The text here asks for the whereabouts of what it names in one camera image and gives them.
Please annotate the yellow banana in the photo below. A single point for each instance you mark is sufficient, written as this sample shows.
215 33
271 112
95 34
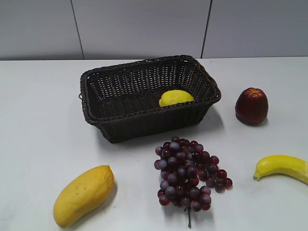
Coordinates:
282 164

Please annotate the red apple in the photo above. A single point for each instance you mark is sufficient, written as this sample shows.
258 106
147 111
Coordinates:
252 106

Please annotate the purple grape bunch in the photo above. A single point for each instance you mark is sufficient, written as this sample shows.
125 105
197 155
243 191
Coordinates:
188 175

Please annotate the yellow lemon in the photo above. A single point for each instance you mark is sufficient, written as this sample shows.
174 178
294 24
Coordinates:
172 97

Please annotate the dark woven wicker basket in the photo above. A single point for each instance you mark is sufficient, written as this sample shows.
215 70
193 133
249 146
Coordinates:
122 100

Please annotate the yellow mango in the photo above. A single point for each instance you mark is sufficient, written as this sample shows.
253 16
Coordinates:
85 193

